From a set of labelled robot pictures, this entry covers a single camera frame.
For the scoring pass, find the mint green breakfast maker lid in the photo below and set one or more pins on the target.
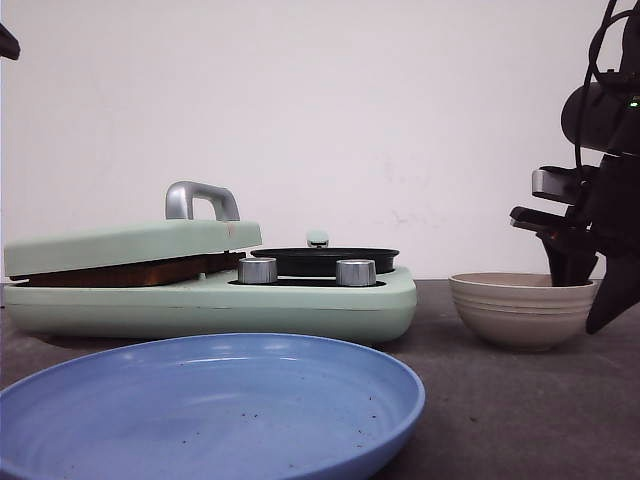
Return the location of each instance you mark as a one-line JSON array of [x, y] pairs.
[[199, 219]]

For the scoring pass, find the beige ribbed bowl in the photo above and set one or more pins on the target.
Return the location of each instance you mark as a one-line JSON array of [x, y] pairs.
[[521, 311]]

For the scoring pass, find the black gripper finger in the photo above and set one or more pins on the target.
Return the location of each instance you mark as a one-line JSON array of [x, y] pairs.
[[571, 259], [618, 291], [9, 45]]

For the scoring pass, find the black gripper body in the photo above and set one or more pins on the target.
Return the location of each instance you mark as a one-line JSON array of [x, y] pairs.
[[609, 219]]

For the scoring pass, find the silver knob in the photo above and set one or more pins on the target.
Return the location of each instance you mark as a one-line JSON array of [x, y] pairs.
[[355, 272], [257, 271]]

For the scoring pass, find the mint green breakfast maker base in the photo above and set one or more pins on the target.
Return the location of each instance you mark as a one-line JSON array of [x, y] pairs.
[[217, 303]]

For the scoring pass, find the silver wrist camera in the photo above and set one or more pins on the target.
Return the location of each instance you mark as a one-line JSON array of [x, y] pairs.
[[563, 185]]

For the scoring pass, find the left silver knob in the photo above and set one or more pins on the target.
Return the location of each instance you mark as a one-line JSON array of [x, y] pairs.
[[257, 271]]

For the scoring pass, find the toast slice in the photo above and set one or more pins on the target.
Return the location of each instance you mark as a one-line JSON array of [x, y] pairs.
[[141, 274]]

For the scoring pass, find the blue plate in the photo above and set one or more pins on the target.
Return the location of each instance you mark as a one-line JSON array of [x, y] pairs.
[[233, 406]]

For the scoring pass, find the small black frying pan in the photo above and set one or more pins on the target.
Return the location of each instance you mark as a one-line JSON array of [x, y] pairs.
[[315, 261]]

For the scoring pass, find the right silver knob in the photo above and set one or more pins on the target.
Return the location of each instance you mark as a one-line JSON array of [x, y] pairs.
[[355, 272]]

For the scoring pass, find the grey table cloth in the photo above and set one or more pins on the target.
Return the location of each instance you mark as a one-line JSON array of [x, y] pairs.
[[569, 413]]

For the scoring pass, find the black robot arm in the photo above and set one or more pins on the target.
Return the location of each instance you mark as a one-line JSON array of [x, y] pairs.
[[601, 117]]

